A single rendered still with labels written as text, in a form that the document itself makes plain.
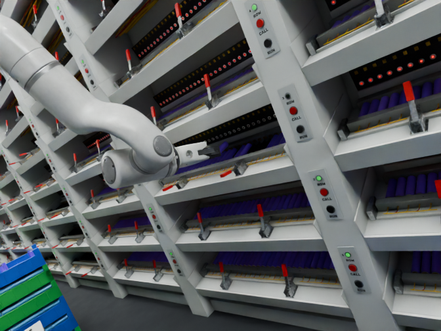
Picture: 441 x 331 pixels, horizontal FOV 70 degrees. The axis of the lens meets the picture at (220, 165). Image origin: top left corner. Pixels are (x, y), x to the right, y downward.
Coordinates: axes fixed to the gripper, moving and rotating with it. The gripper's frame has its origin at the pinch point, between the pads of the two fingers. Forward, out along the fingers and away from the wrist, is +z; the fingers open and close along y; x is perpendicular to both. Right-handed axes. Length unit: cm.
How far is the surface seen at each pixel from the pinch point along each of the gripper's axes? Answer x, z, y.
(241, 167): 6.2, 1.9, -8.1
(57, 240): 23, 9, 175
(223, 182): 9.1, 0.7, -1.1
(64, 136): -28, -6, 84
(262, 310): 54, 15, 9
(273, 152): 4.5, 4.4, -17.5
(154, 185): 4.6, 2.3, 35.2
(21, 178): -24, -3, 175
